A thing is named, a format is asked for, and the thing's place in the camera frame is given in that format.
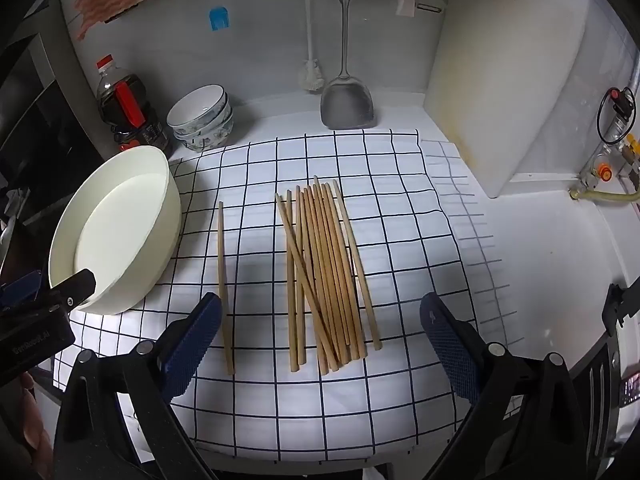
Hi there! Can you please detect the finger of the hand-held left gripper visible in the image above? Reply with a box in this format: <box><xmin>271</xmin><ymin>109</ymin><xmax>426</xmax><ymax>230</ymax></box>
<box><xmin>0</xmin><ymin>270</ymin><xmax>44</xmax><ymax>311</ymax></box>
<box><xmin>50</xmin><ymin>269</ymin><xmax>97</xmax><ymax>311</ymax></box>

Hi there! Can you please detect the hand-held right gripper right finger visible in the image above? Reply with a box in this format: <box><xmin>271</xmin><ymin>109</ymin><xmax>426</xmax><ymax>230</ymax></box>
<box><xmin>419</xmin><ymin>292</ymin><xmax>590</xmax><ymax>480</ymax></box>

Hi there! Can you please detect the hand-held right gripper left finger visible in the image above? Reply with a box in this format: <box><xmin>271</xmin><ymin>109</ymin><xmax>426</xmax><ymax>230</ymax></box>
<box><xmin>52</xmin><ymin>292</ymin><xmax>223</xmax><ymax>480</ymax></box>

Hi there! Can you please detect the wooden chopstick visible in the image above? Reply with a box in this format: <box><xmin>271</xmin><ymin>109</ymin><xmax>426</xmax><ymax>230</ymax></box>
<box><xmin>217</xmin><ymin>201</ymin><xmax>236</xmax><ymax>376</ymax></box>

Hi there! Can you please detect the cream round bowl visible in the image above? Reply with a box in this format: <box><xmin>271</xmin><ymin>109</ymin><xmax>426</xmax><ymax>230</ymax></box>
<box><xmin>48</xmin><ymin>145</ymin><xmax>182</xmax><ymax>316</ymax></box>

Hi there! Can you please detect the pile of wooden chopsticks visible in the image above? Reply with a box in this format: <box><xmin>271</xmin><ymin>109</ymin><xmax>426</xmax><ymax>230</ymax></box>
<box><xmin>274</xmin><ymin>176</ymin><xmax>383</xmax><ymax>375</ymax></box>

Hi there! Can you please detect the person's left hand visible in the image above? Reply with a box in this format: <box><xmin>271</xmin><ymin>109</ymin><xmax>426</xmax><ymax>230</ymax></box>
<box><xmin>15</xmin><ymin>372</ymin><xmax>53</xmax><ymax>480</ymax></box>

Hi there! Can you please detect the white black checkered cloth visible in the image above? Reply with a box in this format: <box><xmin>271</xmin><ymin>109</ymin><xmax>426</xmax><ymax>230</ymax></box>
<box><xmin>50</xmin><ymin>130</ymin><xmax>526</xmax><ymax>461</ymax></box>

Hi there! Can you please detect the black range hood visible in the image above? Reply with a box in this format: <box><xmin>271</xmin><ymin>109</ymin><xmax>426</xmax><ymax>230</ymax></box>
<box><xmin>0</xmin><ymin>0</ymin><xmax>118</xmax><ymax>231</ymax></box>

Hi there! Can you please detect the dark sauce bottle red cap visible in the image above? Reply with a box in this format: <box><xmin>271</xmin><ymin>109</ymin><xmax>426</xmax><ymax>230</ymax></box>
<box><xmin>95</xmin><ymin>55</ymin><xmax>173</xmax><ymax>158</ymax></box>

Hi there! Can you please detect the metal spatula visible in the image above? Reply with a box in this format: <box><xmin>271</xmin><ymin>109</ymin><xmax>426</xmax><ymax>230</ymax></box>
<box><xmin>320</xmin><ymin>0</ymin><xmax>378</xmax><ymax>131</ymax></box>

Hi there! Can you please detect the white cutting board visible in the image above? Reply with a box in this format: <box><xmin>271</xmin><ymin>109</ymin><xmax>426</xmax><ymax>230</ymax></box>
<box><xmin>422</xmin><ymin>0</ymin><xmax>593</xmax><ymax>200</ymax></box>

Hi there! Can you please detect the grey gas pipe with valves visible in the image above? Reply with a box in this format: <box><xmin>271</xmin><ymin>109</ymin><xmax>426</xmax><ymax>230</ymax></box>
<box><xmin>577</xmin><ymin>57</ymin><xmax>640</xmax><ymax>193</ymax></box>

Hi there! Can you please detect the white dish brush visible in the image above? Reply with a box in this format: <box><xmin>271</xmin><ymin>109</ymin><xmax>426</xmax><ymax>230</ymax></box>
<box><xmin>298</xmin><ymin>0</ymin><xmax>326</xmax><ymax>93</ymax></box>

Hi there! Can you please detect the black metal bracket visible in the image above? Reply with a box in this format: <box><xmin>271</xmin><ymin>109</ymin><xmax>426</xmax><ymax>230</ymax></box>
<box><xmin>601</xmin><ymin>282</ymin><xmax>640</xmax><ymax>338</ymax></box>

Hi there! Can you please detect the yellow gas hose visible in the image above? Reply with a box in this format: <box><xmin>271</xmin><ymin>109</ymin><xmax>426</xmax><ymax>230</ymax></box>
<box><xmin>570</xmin><ymin>187</ymin><xmax>640</xmax><ymax>204</ymax></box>

